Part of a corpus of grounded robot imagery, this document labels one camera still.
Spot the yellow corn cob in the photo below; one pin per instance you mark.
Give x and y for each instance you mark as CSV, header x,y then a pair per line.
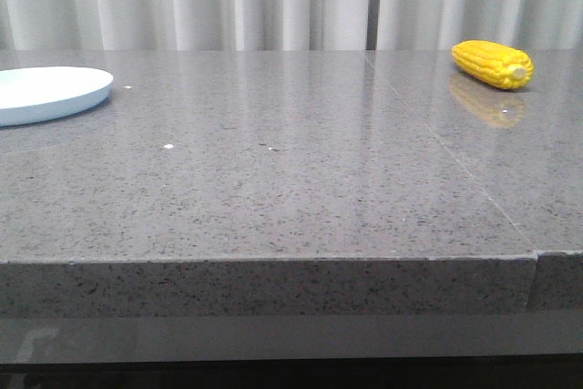
x,y
497,65

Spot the light blue round plate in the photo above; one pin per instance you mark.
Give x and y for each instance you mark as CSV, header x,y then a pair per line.
x,y
39,94

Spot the white pleated curtain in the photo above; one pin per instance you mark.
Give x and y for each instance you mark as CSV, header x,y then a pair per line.
x,y
246,25

